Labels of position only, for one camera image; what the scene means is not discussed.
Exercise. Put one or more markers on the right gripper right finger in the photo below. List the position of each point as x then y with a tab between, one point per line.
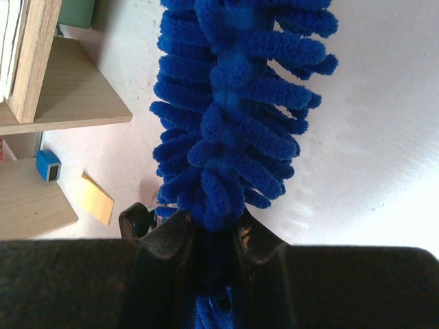
261	291

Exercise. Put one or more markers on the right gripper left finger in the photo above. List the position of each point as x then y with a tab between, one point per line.
161	292

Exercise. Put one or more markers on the blue microfiber duster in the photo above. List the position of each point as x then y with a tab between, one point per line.
230	120

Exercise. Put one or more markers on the light wooden bookshelf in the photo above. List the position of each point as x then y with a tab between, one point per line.
56	86

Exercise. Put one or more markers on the yellow sticky note pad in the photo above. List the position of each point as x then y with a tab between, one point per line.
95	200

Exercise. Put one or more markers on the blue pencil sharpener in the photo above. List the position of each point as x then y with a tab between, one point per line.
48	165

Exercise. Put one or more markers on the green plastic desk organizer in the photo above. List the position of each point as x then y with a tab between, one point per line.
76	13

